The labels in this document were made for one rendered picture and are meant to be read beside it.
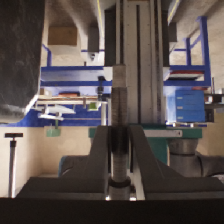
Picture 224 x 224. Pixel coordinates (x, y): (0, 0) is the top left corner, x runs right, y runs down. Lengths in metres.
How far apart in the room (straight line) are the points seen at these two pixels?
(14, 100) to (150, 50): 1.14
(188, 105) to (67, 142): 6.11
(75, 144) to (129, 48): 6.43
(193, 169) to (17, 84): 0.95
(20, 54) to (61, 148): 7.36
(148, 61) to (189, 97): 1.05
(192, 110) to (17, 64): 2.04
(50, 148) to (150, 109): 6.90
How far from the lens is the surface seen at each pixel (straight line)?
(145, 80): 1.24
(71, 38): 2.37
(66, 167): 0.93
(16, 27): 0.32
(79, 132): 7.35
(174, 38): 2.30
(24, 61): 0.32
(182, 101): 2.15
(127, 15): 1.47
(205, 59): 2.20
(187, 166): 1.03
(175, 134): 0.98
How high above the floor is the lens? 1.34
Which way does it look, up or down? 6 degrees down
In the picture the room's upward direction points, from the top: 180 degrees counter-clockwise
